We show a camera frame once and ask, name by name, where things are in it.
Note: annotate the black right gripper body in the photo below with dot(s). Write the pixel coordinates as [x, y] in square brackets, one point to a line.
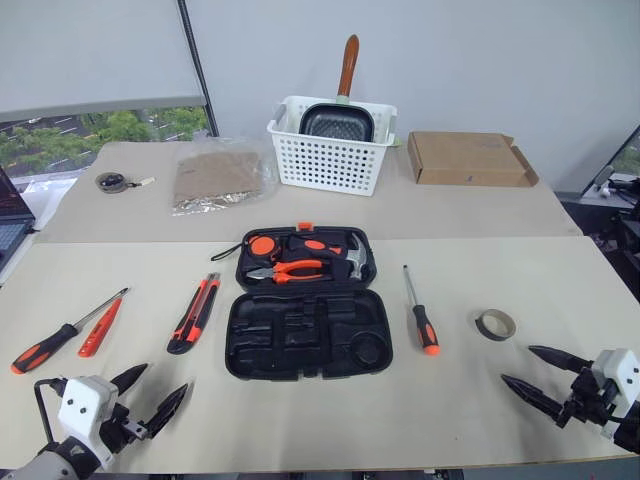
[587, 400]

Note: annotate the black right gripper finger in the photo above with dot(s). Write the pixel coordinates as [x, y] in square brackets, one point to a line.
[537, 400]
[560, 359]

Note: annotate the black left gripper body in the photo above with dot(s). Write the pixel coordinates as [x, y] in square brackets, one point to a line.
[117, 430]

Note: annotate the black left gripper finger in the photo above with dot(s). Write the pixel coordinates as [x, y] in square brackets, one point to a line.
[167, 410]
[127, 381]

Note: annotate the orange voltage tester pen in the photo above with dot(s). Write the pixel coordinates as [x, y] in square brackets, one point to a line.
[97, 332]

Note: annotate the grey tape roll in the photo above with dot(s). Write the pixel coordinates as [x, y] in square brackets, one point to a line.
[482, 327]

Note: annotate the orange black utility knife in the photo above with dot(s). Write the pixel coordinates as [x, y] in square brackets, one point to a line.
[192, 320]

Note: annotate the black plastic tool case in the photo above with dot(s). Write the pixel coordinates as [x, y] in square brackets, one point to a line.
[300, 345]

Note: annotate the black equipment stand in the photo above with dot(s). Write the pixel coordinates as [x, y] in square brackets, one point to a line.
[625, 235]

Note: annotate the orange black tape measure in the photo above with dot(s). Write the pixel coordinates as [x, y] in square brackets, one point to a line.
[260, 246]

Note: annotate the laptop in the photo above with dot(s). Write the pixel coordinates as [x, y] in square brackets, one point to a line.
[12, 225]

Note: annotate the small round tin with tag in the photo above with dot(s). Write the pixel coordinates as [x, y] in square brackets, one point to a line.
[111, 181]

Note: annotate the clear bag with brown paper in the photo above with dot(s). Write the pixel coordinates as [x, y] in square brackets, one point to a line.
[215, 177]

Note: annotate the claw hammer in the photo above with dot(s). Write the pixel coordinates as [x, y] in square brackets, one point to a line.
[357, 257]

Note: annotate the brown cardboard box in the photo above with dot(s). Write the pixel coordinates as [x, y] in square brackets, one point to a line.
[460, 155]

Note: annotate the white perforated plastic basket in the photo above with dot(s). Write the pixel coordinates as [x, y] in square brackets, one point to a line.
[325, 165]

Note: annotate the grey roller blind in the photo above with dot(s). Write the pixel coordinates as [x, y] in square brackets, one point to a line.
[90, 50]

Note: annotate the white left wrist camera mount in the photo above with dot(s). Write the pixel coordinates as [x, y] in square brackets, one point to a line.
[82, 405]

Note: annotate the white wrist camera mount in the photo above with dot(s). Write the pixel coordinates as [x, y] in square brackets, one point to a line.
[82, 405]
[622, 370]

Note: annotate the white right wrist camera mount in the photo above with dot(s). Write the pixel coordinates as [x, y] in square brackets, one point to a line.
[622, 370]

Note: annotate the black slanted frame bar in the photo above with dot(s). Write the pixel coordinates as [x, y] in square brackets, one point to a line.
[615, 152]

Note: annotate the black window frame pole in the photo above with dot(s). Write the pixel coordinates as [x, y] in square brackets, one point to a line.
[200, 70]

